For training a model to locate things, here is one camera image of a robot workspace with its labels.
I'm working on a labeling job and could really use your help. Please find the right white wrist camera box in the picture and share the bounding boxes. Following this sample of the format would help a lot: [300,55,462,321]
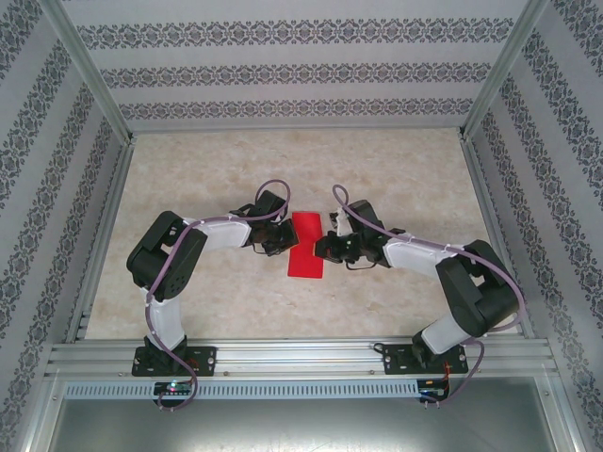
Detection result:
[328,208,353,236]

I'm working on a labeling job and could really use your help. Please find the slotted grey cable duct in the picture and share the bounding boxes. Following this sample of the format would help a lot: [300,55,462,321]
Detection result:
[63,379,451,400]

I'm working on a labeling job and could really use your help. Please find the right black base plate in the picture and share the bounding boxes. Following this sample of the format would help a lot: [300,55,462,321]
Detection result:
[382,342,470,377]

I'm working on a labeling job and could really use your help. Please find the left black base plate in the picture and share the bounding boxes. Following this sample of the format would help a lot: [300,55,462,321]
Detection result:
[130,346,219,378]

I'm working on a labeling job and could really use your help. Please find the grey metal sheet panel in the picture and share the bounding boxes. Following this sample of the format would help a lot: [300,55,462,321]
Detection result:
[46,398,566,452]

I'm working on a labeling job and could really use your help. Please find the aluminium side rail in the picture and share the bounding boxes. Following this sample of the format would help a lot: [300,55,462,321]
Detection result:
[461,136,536,338]
[63,136,137,344]

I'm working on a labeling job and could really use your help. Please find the red square paper sheet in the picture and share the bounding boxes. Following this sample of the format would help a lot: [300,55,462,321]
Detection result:
[285,211,327,281]

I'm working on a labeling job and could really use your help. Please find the left small circuit board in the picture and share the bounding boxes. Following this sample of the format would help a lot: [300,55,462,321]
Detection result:
[154,381,192,396]

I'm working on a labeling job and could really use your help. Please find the aluminium frame post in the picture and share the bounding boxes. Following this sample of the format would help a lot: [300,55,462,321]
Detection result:
[40,0,137,145]
[459,0,550,140]

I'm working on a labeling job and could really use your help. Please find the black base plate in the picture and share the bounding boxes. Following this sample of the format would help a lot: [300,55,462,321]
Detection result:
[382,342,470,377]
[130,346,219,378]

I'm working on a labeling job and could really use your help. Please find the aluminium mounting rail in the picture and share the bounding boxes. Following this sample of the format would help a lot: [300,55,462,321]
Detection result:
[44,336,560,378]

